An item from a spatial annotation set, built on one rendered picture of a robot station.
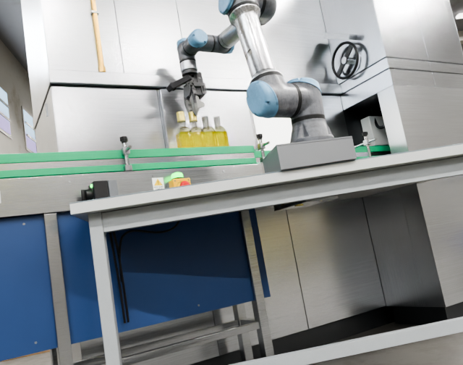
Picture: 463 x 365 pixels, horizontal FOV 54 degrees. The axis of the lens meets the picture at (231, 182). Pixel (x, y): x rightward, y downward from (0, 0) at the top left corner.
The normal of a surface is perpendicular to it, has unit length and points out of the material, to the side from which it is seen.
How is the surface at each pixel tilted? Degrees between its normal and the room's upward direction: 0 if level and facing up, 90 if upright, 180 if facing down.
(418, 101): 90
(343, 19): 90
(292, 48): 90
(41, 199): 90
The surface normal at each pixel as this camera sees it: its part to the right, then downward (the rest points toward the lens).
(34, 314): 0.48, -0.22
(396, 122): -0.86, 0.07
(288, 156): 0.10, -0.18
